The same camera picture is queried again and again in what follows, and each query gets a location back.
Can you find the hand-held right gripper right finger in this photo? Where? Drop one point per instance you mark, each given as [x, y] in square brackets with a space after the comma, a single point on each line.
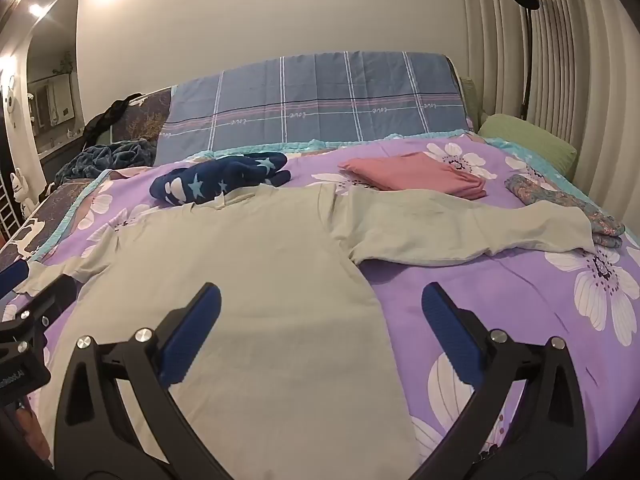
[450, 330]

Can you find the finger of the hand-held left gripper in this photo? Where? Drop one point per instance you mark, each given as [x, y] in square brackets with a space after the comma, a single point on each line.
[47, 297]
[11, 277]

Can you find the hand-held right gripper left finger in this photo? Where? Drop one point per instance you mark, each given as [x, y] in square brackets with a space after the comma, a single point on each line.
[195, 330]

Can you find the grey-green long sleeve shirt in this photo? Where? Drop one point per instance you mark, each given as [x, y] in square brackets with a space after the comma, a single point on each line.
[250, 270]

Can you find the person's left hand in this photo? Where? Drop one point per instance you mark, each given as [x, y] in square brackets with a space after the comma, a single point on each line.
[35, 435]

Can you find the purple floral bed sheet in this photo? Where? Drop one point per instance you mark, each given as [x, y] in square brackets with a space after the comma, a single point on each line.
[500, 300]

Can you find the white ladder rack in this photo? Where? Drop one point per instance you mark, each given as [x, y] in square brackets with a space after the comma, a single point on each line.
[7, 210]

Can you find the white cat figurine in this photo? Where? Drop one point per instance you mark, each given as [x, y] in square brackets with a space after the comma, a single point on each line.
[21, 187]

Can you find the dark patterned quilt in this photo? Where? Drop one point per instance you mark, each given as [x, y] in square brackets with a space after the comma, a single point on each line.
[60, 197]

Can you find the teal fuzzy blanket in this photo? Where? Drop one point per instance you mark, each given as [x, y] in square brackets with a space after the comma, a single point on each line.
[100, 157]

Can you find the navy star print garment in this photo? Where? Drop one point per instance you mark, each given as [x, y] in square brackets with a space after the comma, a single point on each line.
[210, 180]

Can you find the pink folded garment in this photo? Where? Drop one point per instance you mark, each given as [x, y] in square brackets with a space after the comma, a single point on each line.
[410, 172]

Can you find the floral patterned garment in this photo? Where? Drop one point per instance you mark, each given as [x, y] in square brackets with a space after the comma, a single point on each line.
[530, 187]

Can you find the black cloth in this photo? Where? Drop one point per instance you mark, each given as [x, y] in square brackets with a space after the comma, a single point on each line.
[107, 115]

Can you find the green pillow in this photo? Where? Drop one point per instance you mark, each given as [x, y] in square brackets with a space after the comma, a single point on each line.
[530, 142]

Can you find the blue plaid blanket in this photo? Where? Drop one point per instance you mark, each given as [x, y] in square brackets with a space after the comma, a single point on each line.
[310, 100]

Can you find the white curtain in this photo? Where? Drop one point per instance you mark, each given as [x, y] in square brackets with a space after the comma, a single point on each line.
[590, 85]

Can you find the white wall ornament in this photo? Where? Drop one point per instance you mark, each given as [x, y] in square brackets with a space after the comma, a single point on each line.
[7, 97]

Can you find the arched wall mirror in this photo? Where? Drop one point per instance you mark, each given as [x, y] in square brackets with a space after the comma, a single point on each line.
[55, 85]

